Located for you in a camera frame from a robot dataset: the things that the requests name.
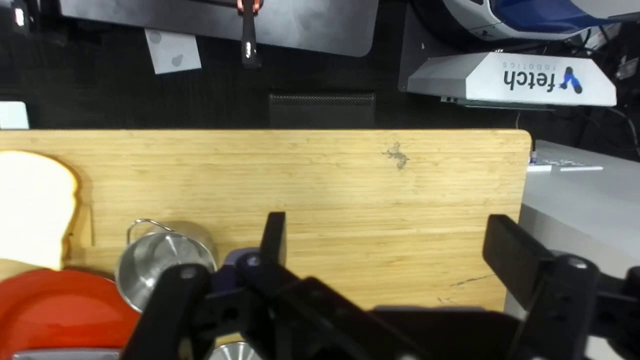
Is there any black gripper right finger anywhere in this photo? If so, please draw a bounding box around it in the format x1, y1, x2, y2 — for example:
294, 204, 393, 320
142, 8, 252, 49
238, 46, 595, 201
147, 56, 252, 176
482, 214, 640, 360

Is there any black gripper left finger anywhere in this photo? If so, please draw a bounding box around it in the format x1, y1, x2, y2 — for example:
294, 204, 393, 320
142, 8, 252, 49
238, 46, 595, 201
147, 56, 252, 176
121, 209, 428, 360

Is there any steel pot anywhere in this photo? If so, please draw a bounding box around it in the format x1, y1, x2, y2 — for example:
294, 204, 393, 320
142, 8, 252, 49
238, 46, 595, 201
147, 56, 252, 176
114, 216, 220, 313

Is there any red plate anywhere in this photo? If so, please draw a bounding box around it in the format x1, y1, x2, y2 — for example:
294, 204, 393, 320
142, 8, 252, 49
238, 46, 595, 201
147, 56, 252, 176
0, 268, 142, 360

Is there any toy bread slice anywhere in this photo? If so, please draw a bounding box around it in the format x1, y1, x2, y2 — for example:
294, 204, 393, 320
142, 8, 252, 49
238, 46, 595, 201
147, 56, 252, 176
0, 147, 81, 271

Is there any white paper sheet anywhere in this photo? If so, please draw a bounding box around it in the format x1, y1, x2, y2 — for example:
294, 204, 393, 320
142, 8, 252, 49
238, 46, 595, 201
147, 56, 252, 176
143, 28, 203, 75

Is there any black tool orange tip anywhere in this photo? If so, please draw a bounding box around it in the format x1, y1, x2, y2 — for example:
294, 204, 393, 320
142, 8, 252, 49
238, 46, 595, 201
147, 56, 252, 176
234, 0, 265, 69

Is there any grey floor mat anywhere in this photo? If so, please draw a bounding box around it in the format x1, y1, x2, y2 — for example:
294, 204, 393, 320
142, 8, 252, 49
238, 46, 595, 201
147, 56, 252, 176
58, 0, 382, 60

